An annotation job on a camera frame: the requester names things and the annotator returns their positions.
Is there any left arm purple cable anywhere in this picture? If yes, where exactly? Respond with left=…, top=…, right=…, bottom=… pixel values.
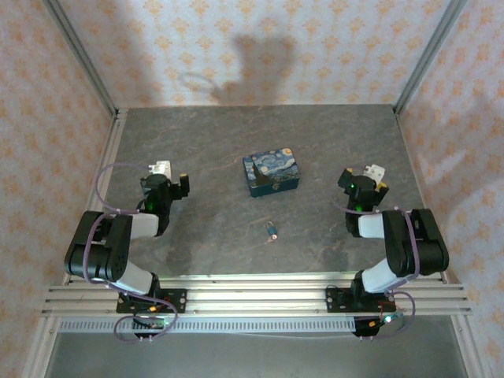
left=84, top=162, right=178, bottom=344

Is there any wide aluminium mounting beam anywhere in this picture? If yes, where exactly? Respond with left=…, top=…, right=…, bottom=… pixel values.
left=41, top=283, right=473, bottom=317

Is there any aluminium table side rail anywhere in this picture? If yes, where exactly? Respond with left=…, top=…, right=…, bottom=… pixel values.
left=62, top=109, right=129, bottom=287

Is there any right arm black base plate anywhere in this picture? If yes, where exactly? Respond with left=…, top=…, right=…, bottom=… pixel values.
left=326, top=286, right=395, bottom=315

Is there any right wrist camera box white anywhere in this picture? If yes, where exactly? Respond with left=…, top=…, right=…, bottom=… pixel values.
left=362, top=163, right=385, bottom=184

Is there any narrow aluminium table edge rail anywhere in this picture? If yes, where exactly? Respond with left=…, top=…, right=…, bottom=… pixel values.
left=65, top=269, right=450, bottom=287

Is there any aluminium upright frame post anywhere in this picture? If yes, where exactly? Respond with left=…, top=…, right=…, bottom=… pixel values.
left=393, top=0, right=469, bottom=115
left=42, top=0, right=119, bottom=119

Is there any slotted grey cable tray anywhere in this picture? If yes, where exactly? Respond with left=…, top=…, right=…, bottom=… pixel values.
left=57, top=317, right=358, bottom=335

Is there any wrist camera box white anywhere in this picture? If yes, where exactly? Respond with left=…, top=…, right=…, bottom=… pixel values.
left=362, top=163, right=385, bottom=184
left=151, top=159, right=174, bottom=178

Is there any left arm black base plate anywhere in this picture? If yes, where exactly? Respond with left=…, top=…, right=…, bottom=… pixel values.
left=117, top=288, right=187, bottom=315

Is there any starry night print box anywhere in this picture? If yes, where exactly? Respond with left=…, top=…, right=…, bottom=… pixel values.
left=242, top=147, right=303, bottom=199

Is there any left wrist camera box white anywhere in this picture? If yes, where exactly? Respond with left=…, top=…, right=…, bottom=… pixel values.
left=151, top=159, right=174, bottom=178

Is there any aluminium lower frame post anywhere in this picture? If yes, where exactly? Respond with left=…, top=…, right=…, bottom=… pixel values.
left=21, top=314, right=60, bottom=378
left=450, top=314, right=484, bottom=378

